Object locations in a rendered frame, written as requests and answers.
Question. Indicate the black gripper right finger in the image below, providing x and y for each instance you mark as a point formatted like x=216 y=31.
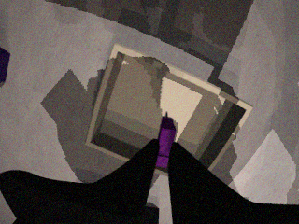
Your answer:
x=199 y=197

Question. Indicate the beige shallow rectangular tray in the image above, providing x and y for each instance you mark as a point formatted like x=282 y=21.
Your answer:
x=135 y=92

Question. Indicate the dark violet cube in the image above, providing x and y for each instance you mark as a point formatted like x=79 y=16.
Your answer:
x=4 y=57

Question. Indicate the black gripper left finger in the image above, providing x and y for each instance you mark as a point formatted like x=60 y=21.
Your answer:
x=118 y=198

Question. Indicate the violet fuse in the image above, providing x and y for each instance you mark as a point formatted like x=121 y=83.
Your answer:
x=165 y=136

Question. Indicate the black fuse block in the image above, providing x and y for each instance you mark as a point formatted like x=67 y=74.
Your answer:
x=150 y=215

